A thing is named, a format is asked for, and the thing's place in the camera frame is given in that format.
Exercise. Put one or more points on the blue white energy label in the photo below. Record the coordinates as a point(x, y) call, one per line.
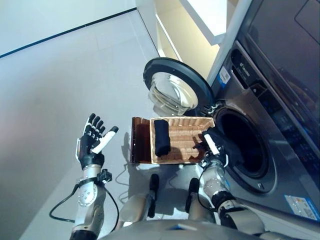
point(224, 77)

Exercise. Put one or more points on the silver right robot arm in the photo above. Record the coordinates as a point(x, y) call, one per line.
point(215, 185)

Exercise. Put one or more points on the black garment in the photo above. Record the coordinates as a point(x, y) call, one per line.
point(232, 147)
point(162, 140)

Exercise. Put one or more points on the silver door hinge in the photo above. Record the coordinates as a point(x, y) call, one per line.
point(211, 108)

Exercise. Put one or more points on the woven wicker basket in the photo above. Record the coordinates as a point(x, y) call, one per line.
point(185, 140)

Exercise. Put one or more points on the round glass washing machine door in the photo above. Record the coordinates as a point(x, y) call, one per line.
point(172, 90)

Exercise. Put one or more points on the white warning label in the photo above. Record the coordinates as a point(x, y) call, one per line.
point(302, 207)

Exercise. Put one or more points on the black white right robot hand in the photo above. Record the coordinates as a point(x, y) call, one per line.
point(211, 146)

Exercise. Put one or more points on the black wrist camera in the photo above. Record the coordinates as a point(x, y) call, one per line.
point(105, 176)

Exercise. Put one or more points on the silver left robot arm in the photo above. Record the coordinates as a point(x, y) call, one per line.
point(87, 197)

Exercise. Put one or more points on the grey robot torso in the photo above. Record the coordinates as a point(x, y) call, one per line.
point(175, 231)

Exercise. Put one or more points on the white cream shelf unit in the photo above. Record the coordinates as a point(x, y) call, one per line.
point(200, 15)

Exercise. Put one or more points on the silver left robot leg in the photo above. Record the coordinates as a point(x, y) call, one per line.
point(135, 202)

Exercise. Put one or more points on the grey front-load washing machine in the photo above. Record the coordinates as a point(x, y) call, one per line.
point(250, 100)

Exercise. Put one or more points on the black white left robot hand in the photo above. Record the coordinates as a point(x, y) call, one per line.
point(88, 147)

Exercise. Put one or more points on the silver right robot leg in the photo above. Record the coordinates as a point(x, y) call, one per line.
point(197, 212)

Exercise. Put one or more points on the silver robot leg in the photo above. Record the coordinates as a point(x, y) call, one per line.
point(135, 202)
point(197, 212)

